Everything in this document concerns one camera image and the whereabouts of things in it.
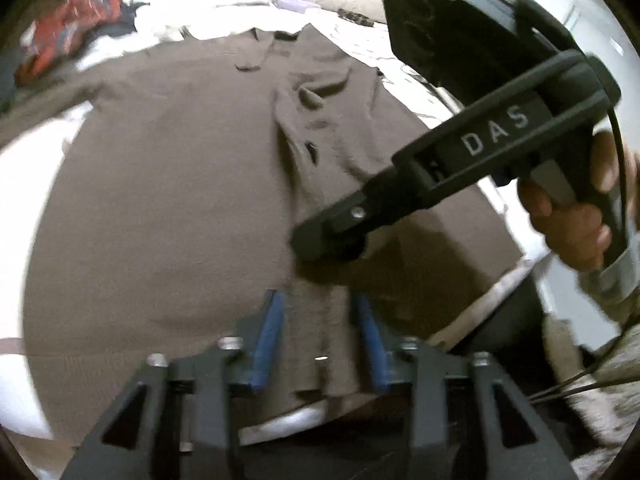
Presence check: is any brown knit cardigan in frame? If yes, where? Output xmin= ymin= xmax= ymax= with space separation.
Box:
xmin=1 ymin=27 xmax=522 ymax=444

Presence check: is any grey sleeve forearm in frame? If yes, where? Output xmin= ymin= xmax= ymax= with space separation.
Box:
xmin=578 ymin=234 xmax=640 ymax=327

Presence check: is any person right hand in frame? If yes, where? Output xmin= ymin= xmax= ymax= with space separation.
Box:
xmin=518 ymin=130 xmax=620 ymax=272

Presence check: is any brown scrunchie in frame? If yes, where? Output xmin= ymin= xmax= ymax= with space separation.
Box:
xmin=337 ymin=9 xmax=375 ymax=27

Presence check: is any purple book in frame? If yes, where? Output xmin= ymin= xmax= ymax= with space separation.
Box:
xmin=274 ymin=0 xmax=320 ymax=14

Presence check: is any black garment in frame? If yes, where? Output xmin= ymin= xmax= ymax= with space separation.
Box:
xmin=1 ymin=3 xmax=140 ymax=110

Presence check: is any red plaid garment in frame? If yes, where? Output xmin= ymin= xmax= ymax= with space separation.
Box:
xmin=14 ymin=0 xmax=122 ymax=87

